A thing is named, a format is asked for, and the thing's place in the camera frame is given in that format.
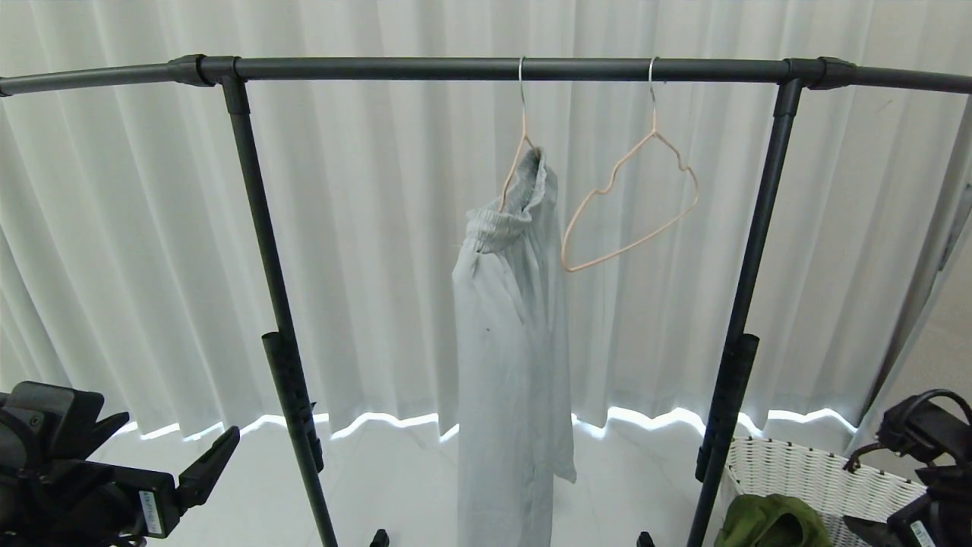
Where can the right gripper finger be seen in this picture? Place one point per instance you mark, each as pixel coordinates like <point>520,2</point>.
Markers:
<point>873,534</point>

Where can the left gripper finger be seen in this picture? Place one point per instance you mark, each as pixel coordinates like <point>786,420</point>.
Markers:
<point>102,439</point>
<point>209,471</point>

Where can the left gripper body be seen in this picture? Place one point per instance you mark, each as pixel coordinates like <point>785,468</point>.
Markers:
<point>83,505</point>

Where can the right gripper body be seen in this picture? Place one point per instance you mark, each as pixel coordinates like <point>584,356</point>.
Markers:
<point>949,524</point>

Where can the green long-sleeved shirt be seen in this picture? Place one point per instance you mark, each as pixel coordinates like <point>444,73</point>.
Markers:
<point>767,524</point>

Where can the pale grey shorts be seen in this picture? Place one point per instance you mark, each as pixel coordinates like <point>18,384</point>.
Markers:
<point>516,365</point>

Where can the pink clothes hanger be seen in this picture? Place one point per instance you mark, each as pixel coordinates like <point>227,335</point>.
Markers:
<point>651,91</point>
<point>522,91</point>

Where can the white laundry basket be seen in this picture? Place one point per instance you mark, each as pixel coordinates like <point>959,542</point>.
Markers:
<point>805,475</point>

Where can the black clothes rack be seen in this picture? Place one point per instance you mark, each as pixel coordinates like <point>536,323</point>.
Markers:
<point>380,68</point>

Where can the white curtain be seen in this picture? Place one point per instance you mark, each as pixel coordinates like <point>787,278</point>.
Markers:
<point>380,228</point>

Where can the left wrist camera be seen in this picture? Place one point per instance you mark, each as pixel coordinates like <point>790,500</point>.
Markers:
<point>45,425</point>

